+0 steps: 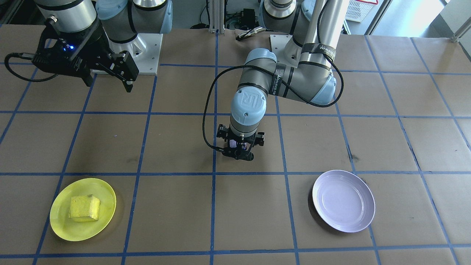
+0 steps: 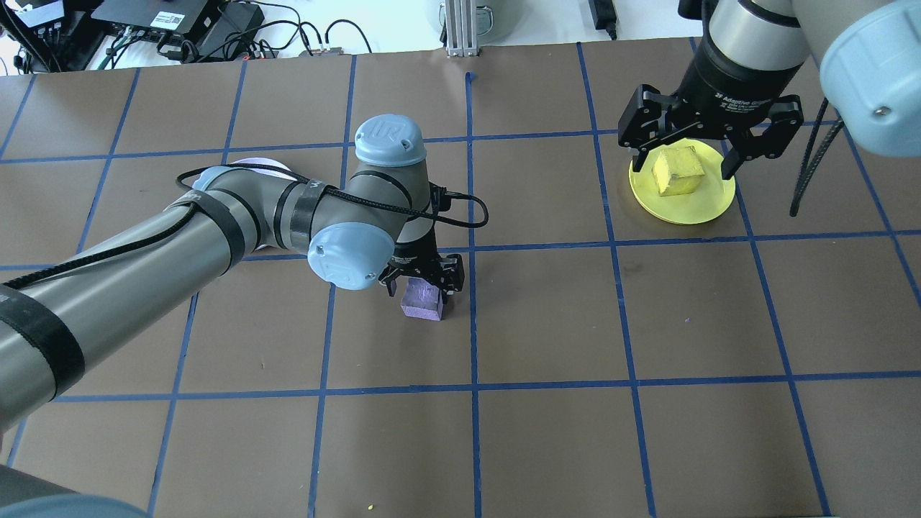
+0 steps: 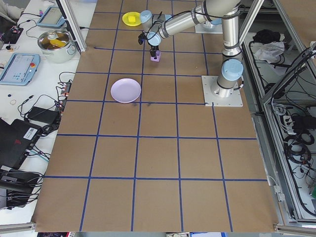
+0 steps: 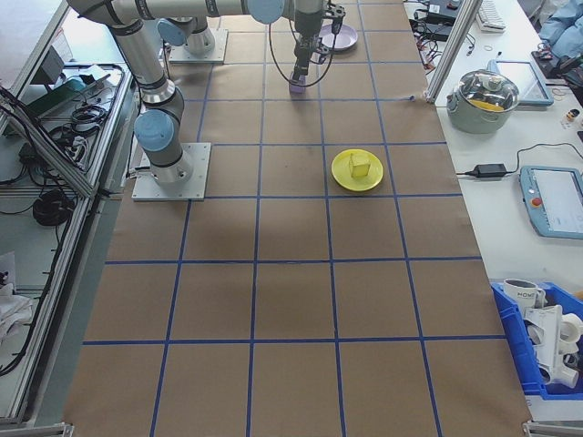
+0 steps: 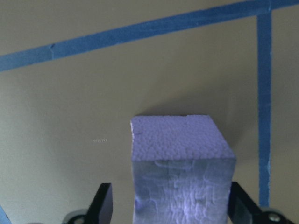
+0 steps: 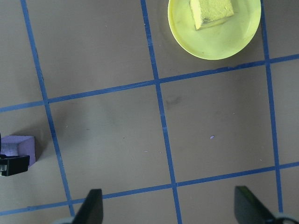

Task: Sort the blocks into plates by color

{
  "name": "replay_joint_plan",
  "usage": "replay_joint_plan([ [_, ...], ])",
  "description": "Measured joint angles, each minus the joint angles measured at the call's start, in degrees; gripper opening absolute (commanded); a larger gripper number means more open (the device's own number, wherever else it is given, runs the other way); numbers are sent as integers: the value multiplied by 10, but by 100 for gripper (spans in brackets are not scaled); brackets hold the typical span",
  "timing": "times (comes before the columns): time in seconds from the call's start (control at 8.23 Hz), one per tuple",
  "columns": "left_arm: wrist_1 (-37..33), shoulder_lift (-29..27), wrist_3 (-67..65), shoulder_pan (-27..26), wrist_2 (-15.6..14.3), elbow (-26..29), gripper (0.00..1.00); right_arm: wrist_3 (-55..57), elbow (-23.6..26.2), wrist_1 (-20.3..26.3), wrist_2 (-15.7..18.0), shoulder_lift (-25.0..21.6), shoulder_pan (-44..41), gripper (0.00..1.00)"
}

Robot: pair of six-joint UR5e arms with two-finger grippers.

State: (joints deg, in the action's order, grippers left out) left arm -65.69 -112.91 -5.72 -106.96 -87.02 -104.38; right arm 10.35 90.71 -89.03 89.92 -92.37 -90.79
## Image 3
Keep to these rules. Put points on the steel pot with lid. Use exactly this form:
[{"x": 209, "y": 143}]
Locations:
[{"x": 56, "y": 53}]

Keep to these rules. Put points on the white power strip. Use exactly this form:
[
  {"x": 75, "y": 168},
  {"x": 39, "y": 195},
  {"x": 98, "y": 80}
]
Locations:
[{"x": 287, "y": 122}]

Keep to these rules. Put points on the black power adapter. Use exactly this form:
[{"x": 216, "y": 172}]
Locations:
[{"x": 42, "y": 114}]

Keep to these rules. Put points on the yellow plate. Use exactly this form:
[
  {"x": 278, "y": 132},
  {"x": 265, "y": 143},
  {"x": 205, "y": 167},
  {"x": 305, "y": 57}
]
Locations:
[{"x": 126, "y": 19}]

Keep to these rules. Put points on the V-shaped metal bar frame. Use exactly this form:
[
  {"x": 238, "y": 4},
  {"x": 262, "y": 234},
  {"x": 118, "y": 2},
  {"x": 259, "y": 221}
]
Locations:
[{"x": 266, "y": 102}]

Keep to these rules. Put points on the black computer with red logo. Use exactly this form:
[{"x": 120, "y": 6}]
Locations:
[{"x": 12, "y": 143}]

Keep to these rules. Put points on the grey metal bracket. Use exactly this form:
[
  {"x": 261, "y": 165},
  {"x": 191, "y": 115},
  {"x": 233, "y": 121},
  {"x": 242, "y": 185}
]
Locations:
[{"x": 279, "y": 193}]

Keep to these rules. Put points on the teach pendant with red button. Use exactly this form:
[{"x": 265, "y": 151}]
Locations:
[{"x": 19, "y": 69}]

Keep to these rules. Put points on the tan rubber band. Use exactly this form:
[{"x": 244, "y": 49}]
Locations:
[{"x": 13, "y": 101}]

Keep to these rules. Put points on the black box in frame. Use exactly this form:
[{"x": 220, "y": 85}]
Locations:
[{"x": 301, "y": 122}]

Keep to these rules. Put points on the aluminium profile post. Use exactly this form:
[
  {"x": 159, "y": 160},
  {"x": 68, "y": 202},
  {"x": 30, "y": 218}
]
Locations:
[{"x": 74, "y": 27}]

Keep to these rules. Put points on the blue-edged teach pendant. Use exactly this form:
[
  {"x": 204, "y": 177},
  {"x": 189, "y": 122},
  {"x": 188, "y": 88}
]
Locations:
[{"x": 50, "y": 17}]

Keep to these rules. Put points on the aluminium profile bar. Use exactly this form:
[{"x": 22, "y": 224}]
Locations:
[
  {"x": 17, "y": 227},
  {"x": 296, "y": 227}
]

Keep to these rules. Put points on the white crumpled cloth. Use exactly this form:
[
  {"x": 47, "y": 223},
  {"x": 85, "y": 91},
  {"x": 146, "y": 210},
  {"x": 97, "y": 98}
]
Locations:
[{"x": 270, "y": 51}]

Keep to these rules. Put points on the black crumpled cloth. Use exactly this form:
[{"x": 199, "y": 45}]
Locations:
[{"x": 266, "y": 35}]

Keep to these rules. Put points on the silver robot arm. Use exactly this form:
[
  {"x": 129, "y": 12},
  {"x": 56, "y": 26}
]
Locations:
[{"x": 230, "y": 37}]

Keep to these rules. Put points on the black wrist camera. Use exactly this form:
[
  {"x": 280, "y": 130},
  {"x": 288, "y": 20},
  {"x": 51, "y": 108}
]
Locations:
[{"x": 141, "y": 38}]

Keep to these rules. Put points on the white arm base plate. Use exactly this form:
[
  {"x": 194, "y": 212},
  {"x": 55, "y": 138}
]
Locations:
[
  {"x": 208, "y": 82},
  {"x": 209, "y": 30}
]

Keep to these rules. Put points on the lilac plate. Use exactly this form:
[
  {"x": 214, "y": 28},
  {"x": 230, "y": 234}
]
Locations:
[{"x": 126, "y": 90}]

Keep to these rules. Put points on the purple foam block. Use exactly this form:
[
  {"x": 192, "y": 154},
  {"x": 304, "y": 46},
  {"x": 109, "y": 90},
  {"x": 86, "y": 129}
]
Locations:
[{"x": 155, "y": 59}]

